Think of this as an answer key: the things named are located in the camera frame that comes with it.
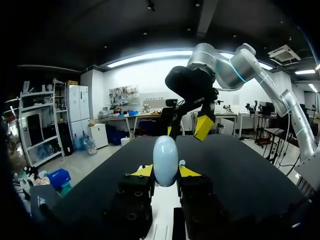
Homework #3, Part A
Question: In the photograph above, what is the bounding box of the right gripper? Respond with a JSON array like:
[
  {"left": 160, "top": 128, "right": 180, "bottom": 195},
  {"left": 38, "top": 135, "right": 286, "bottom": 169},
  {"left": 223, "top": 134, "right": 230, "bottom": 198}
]
[{"left": 164, "top": 65, "right": 220, "bottom": 143}]

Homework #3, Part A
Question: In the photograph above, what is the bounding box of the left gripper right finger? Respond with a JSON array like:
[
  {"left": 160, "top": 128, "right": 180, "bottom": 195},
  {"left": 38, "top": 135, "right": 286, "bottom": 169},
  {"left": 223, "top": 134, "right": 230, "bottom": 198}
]
[{"left": 175, "top": 164, "right": 227, "bottom": 240}]

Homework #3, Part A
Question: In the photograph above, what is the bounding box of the light blue earbud case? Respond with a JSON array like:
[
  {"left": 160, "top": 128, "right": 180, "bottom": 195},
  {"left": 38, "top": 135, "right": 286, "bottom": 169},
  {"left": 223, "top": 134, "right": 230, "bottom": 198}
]
[{"left": 152, "top": 135, "right": 180, "bottom": 187}]

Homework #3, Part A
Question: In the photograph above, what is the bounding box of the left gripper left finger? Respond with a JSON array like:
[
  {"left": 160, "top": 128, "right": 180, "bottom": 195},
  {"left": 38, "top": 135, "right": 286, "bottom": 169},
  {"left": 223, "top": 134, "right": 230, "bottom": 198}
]
[{"left": 102, "top": 163, "right": 156, "bottom": 239}]

